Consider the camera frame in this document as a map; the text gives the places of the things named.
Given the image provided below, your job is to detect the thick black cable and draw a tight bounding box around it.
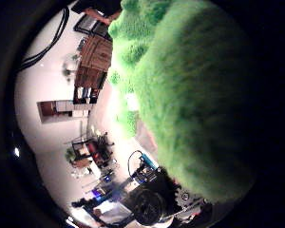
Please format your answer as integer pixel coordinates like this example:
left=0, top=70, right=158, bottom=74
left=20, top=7, right=70, bottom=72
left=18, top=6, right=67, bottom=69

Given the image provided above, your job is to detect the dark framed screen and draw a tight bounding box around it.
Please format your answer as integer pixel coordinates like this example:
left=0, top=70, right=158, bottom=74
left=73, top=13, right=111, bottom=40

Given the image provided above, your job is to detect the green dinosaur plush toy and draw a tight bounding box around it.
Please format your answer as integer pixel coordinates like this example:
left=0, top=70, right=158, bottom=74
left=106, top=0, right=260, bottom=203

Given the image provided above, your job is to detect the wooden bookshelf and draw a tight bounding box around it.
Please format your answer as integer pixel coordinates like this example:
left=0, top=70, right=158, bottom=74
left=72, top=33, right=114, bottom=105

